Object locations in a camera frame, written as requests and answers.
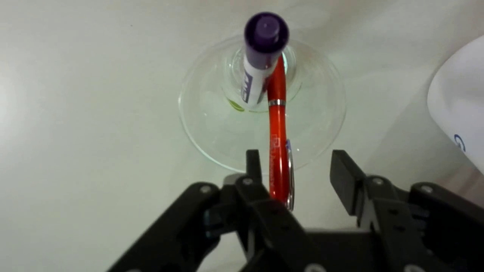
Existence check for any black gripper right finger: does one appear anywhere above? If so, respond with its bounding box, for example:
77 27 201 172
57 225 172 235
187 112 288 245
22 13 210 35
329 149 484 272

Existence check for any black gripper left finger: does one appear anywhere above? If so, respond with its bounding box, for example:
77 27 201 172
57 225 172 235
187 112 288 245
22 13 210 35
107 149 302 272

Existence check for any red pen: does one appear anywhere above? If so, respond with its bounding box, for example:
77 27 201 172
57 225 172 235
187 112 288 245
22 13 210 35
267 57 293 210

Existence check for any white cup blue inside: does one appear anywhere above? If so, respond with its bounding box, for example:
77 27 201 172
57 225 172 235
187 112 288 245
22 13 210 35
426 36 484 174

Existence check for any clear plastic cup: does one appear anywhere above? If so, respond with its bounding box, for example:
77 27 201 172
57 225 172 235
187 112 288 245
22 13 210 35
178 36 346 172

